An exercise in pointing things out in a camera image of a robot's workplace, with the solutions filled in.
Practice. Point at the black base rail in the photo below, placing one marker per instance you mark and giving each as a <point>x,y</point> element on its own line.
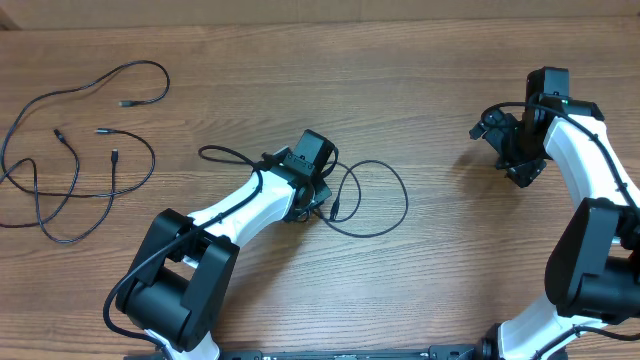
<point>434,352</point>

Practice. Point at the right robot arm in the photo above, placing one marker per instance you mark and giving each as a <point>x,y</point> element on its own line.
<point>592,275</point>

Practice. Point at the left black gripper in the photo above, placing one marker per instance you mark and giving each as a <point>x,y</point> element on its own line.
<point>321,189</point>

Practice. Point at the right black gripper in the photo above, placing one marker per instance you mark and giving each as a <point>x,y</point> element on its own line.
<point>523,170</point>

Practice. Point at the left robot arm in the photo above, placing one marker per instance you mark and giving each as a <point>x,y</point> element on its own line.
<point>174,290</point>

